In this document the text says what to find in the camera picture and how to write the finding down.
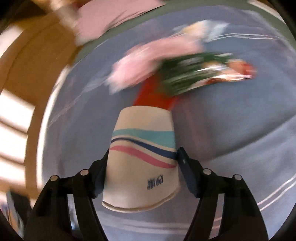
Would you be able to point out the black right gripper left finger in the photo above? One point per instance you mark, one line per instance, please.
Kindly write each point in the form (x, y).
(65, 210)

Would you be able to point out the white striped paper cup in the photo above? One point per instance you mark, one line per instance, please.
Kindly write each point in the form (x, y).
(142, 171)

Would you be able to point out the red cigarette pack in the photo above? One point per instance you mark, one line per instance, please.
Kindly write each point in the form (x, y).
(150, 95)

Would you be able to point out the clear plastic food wrapper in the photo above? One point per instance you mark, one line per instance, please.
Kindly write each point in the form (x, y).
(205, 30)

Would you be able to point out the blue plaid blanket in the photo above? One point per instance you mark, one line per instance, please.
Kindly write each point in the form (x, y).
(245, 127)

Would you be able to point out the green red snack wrapper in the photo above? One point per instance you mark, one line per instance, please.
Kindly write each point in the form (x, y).
(182, 74)

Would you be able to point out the pink white snack wrapper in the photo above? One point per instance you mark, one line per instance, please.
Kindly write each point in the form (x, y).
(142, 61)

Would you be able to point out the pink pillow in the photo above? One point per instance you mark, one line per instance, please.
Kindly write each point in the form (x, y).
(97, 17)

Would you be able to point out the green bed sheet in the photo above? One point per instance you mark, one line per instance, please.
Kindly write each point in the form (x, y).
(175, 6)

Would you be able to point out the wooden window frame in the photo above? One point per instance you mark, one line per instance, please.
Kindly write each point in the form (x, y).
(36, 56)

